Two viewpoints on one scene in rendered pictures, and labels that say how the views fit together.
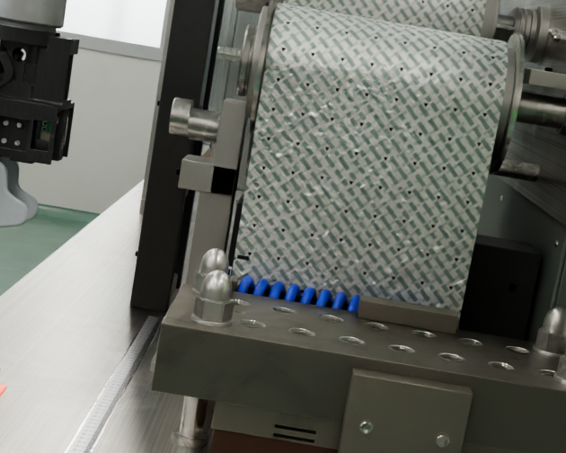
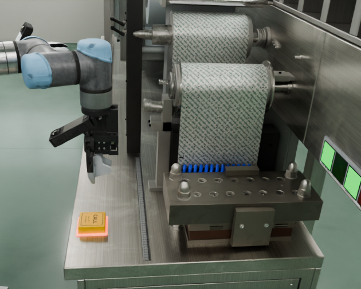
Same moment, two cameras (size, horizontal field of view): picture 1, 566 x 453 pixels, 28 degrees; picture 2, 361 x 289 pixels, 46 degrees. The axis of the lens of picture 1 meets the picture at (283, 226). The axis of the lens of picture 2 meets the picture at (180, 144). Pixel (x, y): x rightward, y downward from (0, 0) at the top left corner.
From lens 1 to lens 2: 0.41 m
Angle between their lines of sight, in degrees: 19
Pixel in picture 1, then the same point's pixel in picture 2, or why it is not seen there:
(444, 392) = (266, 211)
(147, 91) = not seen: outside the picture
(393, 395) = (249, 215)
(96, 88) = not seen: outside the picture
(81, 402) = (134, 217)
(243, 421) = (199, 227)
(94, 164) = (53, 23)
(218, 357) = (189, 211)
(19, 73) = (99, 124)
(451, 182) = (251, 121)
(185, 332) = (177, 206)
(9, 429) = (119, 239)
